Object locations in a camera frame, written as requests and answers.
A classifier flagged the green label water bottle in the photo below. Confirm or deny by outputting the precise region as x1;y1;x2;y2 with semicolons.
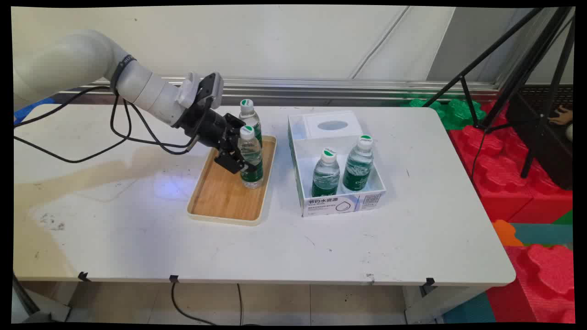
311;148;341;198
238;99;263;147
237;125;265;189
342;134;375;193

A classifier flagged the blue object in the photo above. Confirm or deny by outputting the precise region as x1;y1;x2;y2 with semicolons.
13;97;56;127

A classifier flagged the wooden tray with cream rim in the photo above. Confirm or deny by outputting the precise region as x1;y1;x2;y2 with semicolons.
187;134;277;226

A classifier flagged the white table leg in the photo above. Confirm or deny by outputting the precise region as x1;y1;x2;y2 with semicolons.
403;286;487;325

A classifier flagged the aluminium wall rail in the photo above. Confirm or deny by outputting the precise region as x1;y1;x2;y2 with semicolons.
55;77;501;105

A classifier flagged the long black cable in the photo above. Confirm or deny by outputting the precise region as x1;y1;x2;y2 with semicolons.
14;85;133;164

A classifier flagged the black strap on arm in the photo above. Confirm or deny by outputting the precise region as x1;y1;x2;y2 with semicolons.
110;55;137;95

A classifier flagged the teal floor mat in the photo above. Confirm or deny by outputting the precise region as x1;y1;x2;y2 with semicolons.
441;292;498;324
510;223;573;248

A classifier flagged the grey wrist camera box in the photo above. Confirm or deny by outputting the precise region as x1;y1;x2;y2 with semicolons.
177;72;225;110

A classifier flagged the white printed cardboard box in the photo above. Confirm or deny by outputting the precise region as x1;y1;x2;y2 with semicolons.
288;110;387;218

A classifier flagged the black camera cable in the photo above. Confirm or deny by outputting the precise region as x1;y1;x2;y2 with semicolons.
109;89;205;155

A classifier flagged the black tripod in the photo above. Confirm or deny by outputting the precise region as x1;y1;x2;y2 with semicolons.
422;7;575;179

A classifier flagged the large red foam block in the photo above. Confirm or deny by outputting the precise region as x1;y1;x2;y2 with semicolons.
449;100;573;224

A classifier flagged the person's hand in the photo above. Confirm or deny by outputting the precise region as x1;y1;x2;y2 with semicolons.
548;105;573;127

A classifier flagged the orange foam piece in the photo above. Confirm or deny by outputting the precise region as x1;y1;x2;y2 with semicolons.
492;220;524;248

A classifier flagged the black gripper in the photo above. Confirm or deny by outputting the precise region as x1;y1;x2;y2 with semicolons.
173;99;258;175

